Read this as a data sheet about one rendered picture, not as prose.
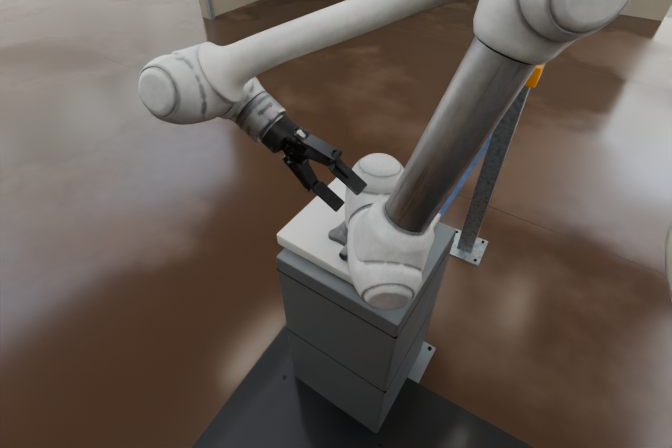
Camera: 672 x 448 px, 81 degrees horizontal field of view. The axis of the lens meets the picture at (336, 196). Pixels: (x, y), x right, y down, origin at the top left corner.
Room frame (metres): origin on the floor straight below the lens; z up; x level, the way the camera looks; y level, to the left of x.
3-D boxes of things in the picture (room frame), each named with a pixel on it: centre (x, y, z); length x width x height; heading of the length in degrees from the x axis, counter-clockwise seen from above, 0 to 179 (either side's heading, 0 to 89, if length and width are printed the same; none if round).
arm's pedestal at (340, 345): (0.79, -0.10, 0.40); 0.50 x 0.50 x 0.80; 56
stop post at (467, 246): (1.45, -0.72, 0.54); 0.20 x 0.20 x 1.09; 59
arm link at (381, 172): (0.77, -0.11, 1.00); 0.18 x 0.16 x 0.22; 1
